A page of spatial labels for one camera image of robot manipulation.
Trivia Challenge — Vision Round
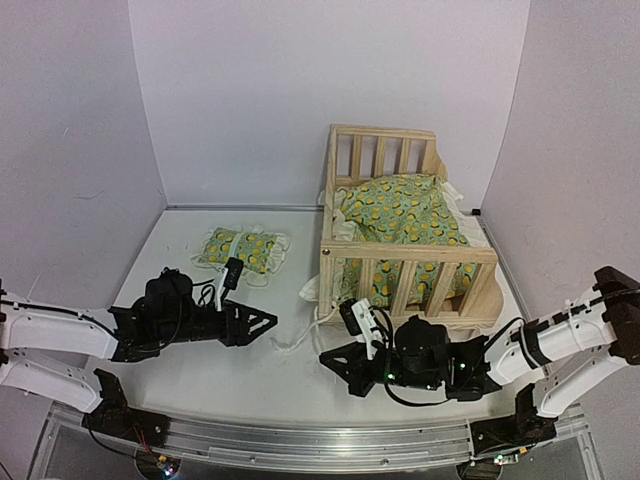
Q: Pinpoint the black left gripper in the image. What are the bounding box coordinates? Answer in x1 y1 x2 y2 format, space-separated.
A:
157 300 277 348

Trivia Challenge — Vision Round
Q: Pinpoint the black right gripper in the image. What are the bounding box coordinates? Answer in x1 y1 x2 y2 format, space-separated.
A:
322 340 443 399

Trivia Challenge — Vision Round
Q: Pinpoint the wooden pet bed frame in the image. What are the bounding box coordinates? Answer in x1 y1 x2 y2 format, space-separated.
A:
318 124 504 329

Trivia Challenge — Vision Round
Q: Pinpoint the lemon print bed cushion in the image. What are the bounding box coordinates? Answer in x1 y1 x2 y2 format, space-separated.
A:
329 174 489 309

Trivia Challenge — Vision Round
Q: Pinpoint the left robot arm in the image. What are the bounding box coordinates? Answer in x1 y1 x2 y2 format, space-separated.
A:
1 269 278 437

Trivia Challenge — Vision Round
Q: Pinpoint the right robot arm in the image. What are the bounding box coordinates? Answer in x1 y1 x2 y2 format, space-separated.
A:
319 266 639 459

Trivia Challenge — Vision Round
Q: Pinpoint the small lemon print pillow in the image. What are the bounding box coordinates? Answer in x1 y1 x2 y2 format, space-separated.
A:
191 225 291 288

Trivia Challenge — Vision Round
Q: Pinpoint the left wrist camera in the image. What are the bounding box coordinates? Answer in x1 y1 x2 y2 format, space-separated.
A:
214 257 244 311

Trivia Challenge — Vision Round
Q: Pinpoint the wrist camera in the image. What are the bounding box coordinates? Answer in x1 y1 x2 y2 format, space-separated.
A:
339 298 390 361
214 257 244 311

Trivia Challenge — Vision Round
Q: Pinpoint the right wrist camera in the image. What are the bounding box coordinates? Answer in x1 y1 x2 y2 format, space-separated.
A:
339 298 390 361

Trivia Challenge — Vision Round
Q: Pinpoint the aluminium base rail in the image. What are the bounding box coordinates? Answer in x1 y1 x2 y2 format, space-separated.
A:
27 403 604 479

